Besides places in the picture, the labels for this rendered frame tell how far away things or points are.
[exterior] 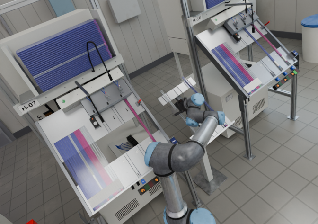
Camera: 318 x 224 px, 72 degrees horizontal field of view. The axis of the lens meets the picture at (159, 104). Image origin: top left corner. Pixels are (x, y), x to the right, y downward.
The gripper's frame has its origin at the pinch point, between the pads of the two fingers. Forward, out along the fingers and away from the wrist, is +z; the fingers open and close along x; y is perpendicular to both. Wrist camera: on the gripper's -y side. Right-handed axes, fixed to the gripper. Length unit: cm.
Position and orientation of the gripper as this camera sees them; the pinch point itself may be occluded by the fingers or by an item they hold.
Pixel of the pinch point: (179, 112)
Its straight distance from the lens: 161.3
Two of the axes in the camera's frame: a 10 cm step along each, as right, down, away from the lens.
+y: -5.5, -8.3, 0.1
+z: -2.9, 2.1, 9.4
